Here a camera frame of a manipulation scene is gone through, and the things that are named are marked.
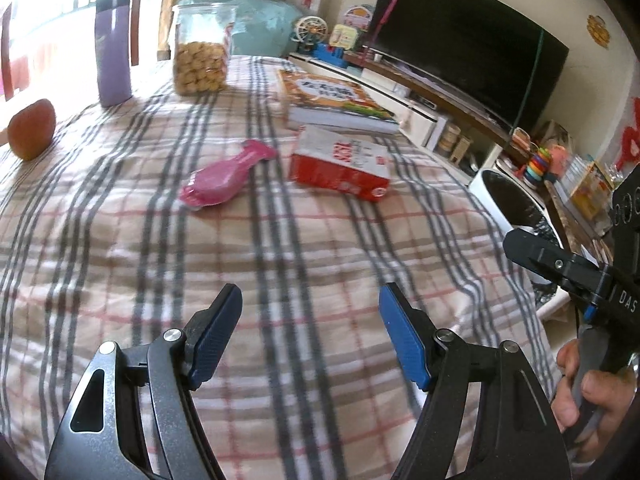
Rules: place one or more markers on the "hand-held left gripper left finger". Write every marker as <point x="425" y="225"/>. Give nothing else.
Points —
<point x="215" y="335"/>

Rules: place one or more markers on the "teal dust cover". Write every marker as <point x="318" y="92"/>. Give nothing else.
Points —
<point x="260" y="25"/>

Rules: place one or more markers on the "purple thermos bottle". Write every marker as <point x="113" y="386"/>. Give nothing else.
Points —
<point x="114" y="55"/>

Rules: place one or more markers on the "ferris wheel toy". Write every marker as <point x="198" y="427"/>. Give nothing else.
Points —
<point x="310" y="32"/>

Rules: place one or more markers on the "window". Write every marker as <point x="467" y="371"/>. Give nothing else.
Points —
<point x="60" y="10"/>

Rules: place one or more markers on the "colourful picture book box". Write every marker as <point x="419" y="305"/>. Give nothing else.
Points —
<point x="590" y="192"/>

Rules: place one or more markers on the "green toy telephone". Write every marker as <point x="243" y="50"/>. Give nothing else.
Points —
<point x="345" y="37"/>

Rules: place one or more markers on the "black flat-screen television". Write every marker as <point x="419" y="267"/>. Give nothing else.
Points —
<point x="465" y="45"/>

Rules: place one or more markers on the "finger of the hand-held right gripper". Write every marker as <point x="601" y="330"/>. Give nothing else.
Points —
<point x="545" y="257"/>

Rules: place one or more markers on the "red and white box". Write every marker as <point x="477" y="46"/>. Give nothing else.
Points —
<point x="340" y="175"/>

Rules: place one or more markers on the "person's right hand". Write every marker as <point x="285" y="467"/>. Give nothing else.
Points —
<point x="610" y="400"/>

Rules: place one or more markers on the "pink toy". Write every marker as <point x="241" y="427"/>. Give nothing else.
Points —
<point x="561" y="160"/>

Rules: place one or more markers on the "stacked round containers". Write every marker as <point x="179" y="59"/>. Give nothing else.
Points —
<point x="446" y="137"/>

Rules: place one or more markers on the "clear cookie jar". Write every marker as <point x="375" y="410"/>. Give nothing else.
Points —
<point x="200" y="60"/>

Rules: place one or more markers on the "orange children's book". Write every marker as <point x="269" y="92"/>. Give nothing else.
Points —
<point x="325" y="92"/>

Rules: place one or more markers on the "pink snack packet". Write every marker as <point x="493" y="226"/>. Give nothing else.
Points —
<point x="220" y="180"/>

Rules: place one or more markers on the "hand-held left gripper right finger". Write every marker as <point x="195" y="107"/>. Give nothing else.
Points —
<point x="405" y="335"/>

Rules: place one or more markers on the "round red gold wall decal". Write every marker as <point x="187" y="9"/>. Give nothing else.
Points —
<point x="598" y="31"/>

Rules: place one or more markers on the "white television cabinet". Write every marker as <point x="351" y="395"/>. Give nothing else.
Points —
<point x="420" y="120"/>

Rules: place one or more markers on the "plaid blanket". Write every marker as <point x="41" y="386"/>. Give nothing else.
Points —
<point x="300" y="250"/>

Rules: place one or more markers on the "red orange fruit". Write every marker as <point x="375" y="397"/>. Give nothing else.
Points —
<point x="32" y="130"/>

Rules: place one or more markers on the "colourful round toy sign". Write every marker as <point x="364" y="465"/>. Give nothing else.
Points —
<point x="359" y="16"/>

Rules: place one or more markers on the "marble-top side cabinet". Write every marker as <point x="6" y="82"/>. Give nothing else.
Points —
<point x="567" y="225"/>

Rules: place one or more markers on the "blue toy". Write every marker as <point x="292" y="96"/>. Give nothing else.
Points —
<point x="330" y="55"/>

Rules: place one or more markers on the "orange white toy register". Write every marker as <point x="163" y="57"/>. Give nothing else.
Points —
<point x="521" y="139"/>

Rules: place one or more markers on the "round white black bin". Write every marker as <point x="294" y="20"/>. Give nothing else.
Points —
<point x="515" y="205"/>

